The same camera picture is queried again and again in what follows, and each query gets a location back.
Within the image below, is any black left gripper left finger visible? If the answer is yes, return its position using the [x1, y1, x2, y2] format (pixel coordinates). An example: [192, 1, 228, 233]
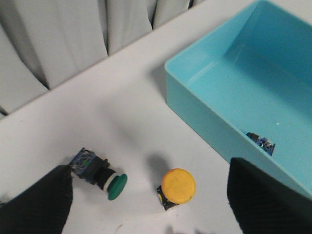
[0, 165, 73, 234]

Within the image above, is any red button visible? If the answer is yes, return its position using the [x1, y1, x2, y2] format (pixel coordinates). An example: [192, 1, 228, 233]
[246, 132, 275, 156]

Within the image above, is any white pleated curtain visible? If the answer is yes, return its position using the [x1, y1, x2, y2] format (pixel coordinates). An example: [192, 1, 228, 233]
[0, 0, 198, 117]

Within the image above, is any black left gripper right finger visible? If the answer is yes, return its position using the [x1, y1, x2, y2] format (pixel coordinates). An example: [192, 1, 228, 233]
[227, 157, 312, 234]

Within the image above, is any yellow button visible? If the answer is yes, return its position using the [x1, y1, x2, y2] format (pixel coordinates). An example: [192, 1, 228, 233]
[156, 168, 196, 211]

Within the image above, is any light blue plastic box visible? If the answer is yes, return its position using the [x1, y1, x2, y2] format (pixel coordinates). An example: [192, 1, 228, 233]
[165, 0, 312, 198]

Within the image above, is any green button near centre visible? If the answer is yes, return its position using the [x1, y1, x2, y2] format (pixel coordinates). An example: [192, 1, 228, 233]
[69, 148, 128, 201]

